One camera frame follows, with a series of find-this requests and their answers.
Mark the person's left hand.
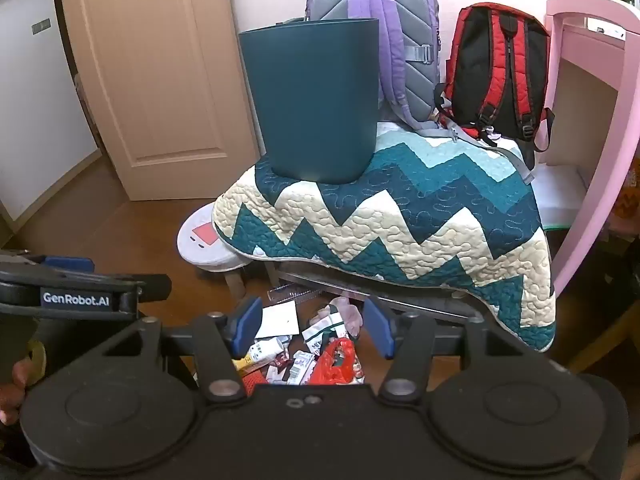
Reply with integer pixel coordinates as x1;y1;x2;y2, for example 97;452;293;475
0;357;33;428

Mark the white printed wrapper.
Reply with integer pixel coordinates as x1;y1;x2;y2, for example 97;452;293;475
286;351;316;385

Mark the purple grey backpack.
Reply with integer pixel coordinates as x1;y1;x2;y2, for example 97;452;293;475
305;0;442;133

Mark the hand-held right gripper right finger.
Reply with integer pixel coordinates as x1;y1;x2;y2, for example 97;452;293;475
363;296;538;404

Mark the white paper sheet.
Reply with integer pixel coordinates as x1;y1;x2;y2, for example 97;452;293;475
255;302;301;339

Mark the pink desk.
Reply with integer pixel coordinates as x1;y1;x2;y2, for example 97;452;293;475
542;0;640;296

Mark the red black backpack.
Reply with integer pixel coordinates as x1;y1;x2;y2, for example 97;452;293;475
434;2;556;153

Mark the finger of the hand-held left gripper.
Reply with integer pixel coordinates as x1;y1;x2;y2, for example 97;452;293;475
0;271;173;306
0;250;96;273

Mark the red plastic bag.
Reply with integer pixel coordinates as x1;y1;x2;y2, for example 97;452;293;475
306;338;357;386

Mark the teal trash bin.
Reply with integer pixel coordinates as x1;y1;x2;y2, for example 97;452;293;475
238;17;381;185

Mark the white round stool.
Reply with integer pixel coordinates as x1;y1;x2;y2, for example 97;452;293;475
176;203;253;302

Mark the beige wooden door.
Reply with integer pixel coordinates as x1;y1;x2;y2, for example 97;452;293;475
57;0;261;202

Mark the white cabinet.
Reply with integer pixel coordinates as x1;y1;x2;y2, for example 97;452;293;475
0;0;104;226

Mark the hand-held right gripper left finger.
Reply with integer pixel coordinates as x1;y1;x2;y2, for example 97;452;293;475
102;296;263;404

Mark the clear plastic ruler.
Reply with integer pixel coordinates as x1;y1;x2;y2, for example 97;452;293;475
272;282;321;307

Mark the small white tube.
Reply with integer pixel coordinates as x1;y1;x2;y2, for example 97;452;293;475
248;337;291;361

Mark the orange printed item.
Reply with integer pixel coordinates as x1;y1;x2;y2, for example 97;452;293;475
617;159;640;221

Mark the zigzag teal cream quilt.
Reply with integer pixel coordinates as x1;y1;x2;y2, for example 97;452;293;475
212;122;557;353

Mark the grey metal table frame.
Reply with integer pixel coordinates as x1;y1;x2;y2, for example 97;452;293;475
265;259;486;322

